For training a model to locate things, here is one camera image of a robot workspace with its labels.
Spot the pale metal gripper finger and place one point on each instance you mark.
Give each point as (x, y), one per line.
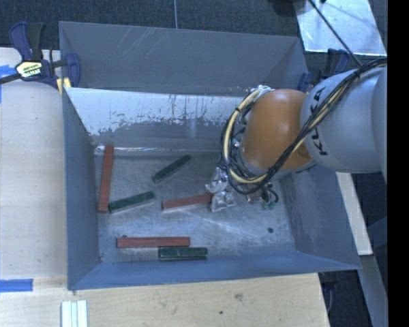
(217, 181)
(222, 201)

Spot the red-brown flat block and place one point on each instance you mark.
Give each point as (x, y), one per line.
(187, 202)
(106, 179)
(153, 242)

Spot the pale wood flat board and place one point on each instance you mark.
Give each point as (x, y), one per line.
(30, 182)

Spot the grey metal bin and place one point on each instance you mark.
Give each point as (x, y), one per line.
(191, 63)

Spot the dark green flat block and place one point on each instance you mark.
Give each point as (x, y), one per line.
(183, 253)
(171, 169)
(131, 202)

